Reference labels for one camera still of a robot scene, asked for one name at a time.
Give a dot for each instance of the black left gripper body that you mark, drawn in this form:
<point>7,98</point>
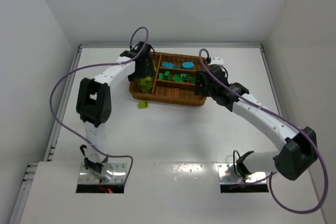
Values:
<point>140,72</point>

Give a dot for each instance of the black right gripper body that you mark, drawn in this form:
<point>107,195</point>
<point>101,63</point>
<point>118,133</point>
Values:
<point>200,85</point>

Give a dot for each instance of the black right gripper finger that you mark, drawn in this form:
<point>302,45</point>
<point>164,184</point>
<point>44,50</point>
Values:
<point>203,88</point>
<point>197,86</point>

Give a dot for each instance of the lime green lego brick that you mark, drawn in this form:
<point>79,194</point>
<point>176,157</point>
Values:
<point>146,87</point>

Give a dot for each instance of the cyan oval lego piece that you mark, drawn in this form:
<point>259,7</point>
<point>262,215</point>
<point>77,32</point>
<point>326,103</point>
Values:
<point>189,65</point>

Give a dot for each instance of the green long lego brick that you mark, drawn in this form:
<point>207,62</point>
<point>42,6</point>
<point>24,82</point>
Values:
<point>177,78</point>

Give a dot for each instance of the cyan rectangular lego brick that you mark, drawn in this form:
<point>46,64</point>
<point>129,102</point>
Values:
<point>167,65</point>

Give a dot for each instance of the green lego brick bottom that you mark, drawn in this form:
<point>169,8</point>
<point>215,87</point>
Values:
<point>165,76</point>

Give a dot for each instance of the green long lego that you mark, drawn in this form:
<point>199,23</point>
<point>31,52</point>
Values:
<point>185,77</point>

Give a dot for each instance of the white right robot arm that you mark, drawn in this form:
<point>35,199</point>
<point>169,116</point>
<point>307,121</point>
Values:
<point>295,149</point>

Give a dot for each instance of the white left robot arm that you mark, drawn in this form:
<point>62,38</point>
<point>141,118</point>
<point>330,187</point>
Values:
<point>94,104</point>

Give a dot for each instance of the brown wicker divided basket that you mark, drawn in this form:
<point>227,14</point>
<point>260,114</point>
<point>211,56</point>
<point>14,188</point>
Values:
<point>158,93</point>

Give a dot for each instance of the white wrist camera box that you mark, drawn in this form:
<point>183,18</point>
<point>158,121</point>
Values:
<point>216,60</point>

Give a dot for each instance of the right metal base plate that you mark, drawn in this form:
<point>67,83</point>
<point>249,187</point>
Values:
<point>227,176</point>

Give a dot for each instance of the metal base plate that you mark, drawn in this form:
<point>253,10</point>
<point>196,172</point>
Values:
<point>111,174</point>
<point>227,176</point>

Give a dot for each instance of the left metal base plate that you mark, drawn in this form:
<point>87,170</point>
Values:
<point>111,174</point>

